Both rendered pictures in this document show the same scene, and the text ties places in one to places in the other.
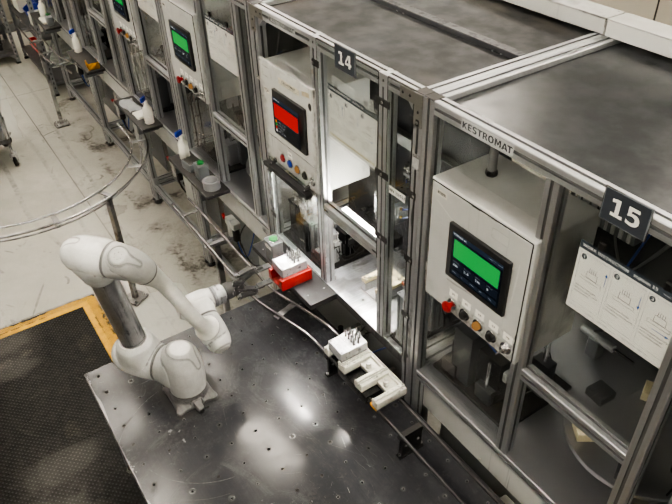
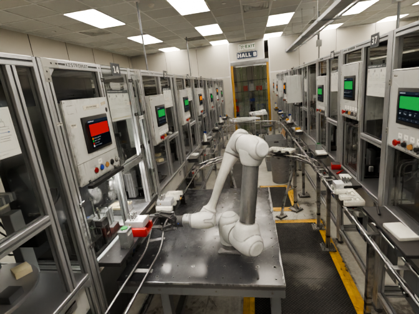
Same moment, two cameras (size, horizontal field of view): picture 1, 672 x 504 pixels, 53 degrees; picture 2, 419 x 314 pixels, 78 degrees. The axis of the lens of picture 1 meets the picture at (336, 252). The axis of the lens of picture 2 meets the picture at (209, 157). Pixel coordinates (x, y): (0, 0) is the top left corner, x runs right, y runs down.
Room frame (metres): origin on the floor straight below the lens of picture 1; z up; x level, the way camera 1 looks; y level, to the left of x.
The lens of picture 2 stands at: (3.18, 1.71, 1.81)
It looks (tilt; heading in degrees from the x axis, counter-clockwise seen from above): 15 degrees down; 223
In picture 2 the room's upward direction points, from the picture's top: 6 degrees counter-clockwise
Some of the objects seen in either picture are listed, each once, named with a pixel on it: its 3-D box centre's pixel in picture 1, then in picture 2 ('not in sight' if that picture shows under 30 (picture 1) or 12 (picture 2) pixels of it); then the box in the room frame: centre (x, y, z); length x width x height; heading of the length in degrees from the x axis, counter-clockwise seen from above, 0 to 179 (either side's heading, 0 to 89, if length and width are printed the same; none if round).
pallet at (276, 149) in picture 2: not in sight; (280, 151); (-0.13, 0.02, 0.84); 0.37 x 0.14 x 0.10; 90
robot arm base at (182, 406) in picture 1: (191, 392); (231, 242); (1.88, 0.62, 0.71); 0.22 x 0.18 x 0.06; 32
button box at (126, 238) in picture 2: (275, 248); (125, 237); (2.50, 0.28, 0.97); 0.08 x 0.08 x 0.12; 32
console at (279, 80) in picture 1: (312, 117); (78, 139); (2.56, 0.08, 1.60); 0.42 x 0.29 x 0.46; 32
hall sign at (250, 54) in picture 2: not in sight; (247, 55); (-5.25, -3.77, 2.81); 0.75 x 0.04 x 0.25; 122
